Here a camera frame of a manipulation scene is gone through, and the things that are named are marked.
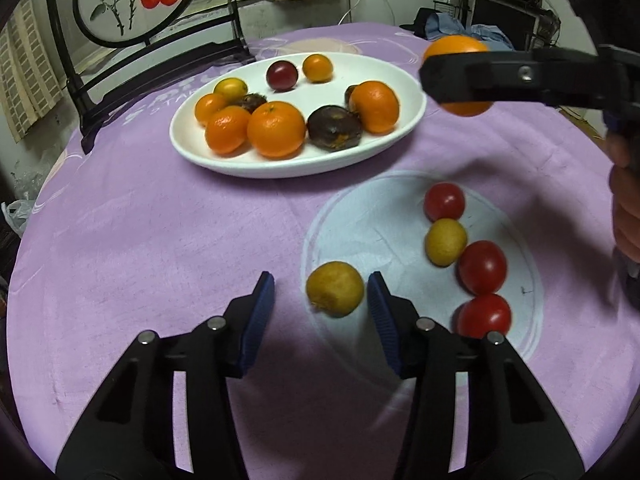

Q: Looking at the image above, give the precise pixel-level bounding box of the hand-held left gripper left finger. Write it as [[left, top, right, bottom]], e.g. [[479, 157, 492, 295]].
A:
[[56, 271, 276, 480]]

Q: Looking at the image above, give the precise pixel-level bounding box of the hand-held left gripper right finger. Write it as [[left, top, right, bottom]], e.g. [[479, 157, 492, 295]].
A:
[[367, 271, 586, 480]]

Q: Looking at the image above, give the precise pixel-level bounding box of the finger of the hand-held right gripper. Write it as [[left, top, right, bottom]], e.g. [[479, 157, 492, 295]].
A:
[[419, 47, 626, 109]]

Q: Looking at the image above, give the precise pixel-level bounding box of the small smooth orange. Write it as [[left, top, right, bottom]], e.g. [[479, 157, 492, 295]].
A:
[[422, 35, 496, 118], [194, 93, 230, 127], [302, 54, 334, 84]]

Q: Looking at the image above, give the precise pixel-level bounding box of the small yellow fruit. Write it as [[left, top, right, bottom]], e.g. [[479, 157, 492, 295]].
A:
[[306, 261, 365, 318], [425, 218, 468, 267]]

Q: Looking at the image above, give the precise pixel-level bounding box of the red cherry tomato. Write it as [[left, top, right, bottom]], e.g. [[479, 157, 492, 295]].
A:
[[458, 240, 508, 296], [455, 293, 512, 339], [424, 182, 466, 222]]

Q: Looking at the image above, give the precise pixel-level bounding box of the orange mandarin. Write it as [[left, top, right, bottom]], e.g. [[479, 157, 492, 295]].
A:
[[205, 105, 252, 155], [348, 80, 400, 135], [247, 101, 307, 159]]

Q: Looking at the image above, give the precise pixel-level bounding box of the white oval plate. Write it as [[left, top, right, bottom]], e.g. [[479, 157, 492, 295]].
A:
[[169, 52, 427, 179]]

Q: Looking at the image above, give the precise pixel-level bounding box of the dark purple round fruit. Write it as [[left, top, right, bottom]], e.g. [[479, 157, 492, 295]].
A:
[[306, 105, 363, 152]]

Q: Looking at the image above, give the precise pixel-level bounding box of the dark red plum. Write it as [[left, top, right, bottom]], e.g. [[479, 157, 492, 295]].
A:
[[266, 60, 299, 92]]

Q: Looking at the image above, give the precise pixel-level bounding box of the yellow orange citrus fruit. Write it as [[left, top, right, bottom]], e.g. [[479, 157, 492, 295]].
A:
[[213, 77, 248, 106]]

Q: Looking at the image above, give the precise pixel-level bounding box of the person's right hand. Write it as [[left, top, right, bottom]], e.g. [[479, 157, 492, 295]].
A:
[[607, 132, 640, 281]]

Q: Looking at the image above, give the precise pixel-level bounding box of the black monitor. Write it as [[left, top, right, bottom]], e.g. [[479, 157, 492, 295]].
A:
[[472, 0, 540, 52]]

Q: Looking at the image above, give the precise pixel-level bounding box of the blue clothing pile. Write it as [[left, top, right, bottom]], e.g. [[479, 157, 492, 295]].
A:
[[425, 10, 516, 53]]

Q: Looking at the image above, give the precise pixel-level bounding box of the purple tablecloth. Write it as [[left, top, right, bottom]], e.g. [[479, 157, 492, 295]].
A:
[[6, 21, 636, 476]]

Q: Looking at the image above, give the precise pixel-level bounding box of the white plastic bag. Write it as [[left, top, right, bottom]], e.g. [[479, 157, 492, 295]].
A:
[[2, 200, 32, 235]]

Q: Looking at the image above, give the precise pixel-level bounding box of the black chair with painted back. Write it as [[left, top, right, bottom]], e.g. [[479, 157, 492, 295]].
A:
[[45, 0, 256, 155]]

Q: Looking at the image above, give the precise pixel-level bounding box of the white cable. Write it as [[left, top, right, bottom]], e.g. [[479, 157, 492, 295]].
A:
[[339, 0, 401, 27]]

